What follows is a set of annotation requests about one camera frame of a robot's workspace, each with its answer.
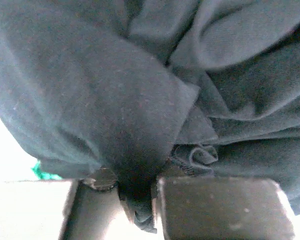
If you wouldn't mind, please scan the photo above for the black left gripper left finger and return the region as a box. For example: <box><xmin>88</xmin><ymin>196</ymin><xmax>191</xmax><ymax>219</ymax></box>
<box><xmin>60</xmin><ymin>167</ymin><xmax>134</xmax><ymax>240</ymax></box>

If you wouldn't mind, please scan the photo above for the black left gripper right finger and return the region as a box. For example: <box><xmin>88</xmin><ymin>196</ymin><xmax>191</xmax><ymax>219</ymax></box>
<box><xmin>154</xmin><ymin>177</ymin><xmax>296</xmax><ymax>240</ymax></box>

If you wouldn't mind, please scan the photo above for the black t shirt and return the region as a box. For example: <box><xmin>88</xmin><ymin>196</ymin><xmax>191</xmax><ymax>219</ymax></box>
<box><xmin>0</xmin><ymin>0</ymin><xmax>300</xmax><ymax>233</ymax></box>

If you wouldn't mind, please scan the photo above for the green tank top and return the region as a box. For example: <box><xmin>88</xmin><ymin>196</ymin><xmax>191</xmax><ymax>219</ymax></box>
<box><xmin>31</xmin><ymin>161</ymin><xmax>63</xmax><ymax>180</ymax></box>

